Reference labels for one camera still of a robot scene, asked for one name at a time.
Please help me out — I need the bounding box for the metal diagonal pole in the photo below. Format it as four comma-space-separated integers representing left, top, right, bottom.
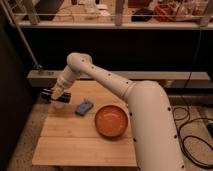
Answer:
2, 0, 43, 72

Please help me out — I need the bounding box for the blue eraser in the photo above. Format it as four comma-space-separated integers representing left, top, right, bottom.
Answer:
75, 100, 93, 116

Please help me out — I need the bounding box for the wooden board table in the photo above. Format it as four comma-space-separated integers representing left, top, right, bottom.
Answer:
32, 81, 137, 168

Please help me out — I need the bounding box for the red crate on shelf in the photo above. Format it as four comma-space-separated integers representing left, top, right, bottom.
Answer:
154, 3, 176, 22

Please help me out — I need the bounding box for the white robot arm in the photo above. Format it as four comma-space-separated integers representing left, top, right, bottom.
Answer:
51, 52, 186, 171

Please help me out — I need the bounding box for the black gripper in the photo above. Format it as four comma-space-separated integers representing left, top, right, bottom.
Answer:
41, 88, 71, 103

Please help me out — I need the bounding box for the orange ceramic bowl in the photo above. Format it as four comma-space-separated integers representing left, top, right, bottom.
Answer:
94, 105, 128, 138

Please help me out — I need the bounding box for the black box on shelf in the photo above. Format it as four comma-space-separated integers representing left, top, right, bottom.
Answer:
131, 8, 153, 22

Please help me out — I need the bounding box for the black floor cable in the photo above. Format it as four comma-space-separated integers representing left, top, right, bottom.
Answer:
171, 105, 213, 169

